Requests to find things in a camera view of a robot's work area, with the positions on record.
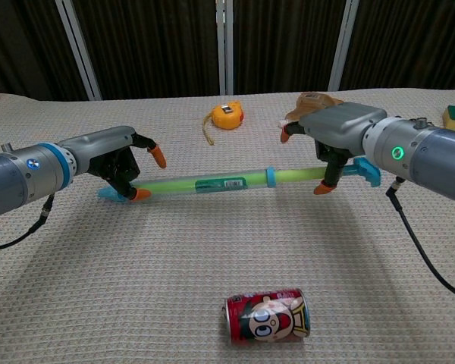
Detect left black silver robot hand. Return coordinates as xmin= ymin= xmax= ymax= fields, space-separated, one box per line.
xmin=56 ymin=125 xmax=168 ymax=202

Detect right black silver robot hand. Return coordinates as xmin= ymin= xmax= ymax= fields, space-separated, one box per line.
xmin=280 ymin=102 xmax=388 ymax=196

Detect green blue water pump toy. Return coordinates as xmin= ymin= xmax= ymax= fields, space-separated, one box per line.
xmin=97 ymin=155 xmax=381 ymax=204

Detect brown spouted drink pouch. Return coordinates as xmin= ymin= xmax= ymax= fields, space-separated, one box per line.
xmin=279 ymin=92 xmax=344 ymax=126

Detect black corrugated screen panel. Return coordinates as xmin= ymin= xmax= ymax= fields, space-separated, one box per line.
xmin=0 ymin=0 xmax=90 ymax=102
xmin=72 ymin=0 xmax=221 ymax=100
xmin=340 ymin=0 xmax=455 ymax=91
xmin=231 ymin=0 xmax=346 ymax=95

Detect yellow tape measure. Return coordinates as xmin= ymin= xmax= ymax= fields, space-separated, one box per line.
xmin=202 ymin=100 xmax=246 ymax=146

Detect pink woven tablecloth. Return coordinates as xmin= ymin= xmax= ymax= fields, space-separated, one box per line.
xmin=0 ymin=89 xmax=455 ymax=364

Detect red cartoon soda can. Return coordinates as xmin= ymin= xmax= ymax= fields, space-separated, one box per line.
xmin=223 ymin=287 xmax=312 ymax=346

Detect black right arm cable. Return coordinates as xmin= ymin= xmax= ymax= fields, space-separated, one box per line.
xmin=385 ymin=177 xmax=455 ymax=303

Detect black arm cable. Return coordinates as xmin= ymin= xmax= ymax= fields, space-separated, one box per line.
xmin=385 ymin=177 xmax=455 ymax=303
xmin=0 ymin=193 xmax=56 ymax=252

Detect white metal screen post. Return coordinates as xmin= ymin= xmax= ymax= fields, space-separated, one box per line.
xmin=328 ymin=0 xmax=361 ymax=92
xmin=55 ymin=0 xmax=102 ymax=102
xmin=215 ymin=0 xmax=234 ymax=96

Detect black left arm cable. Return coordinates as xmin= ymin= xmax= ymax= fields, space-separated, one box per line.
xmin=0 ymin=193 xmax=56 ymax=252

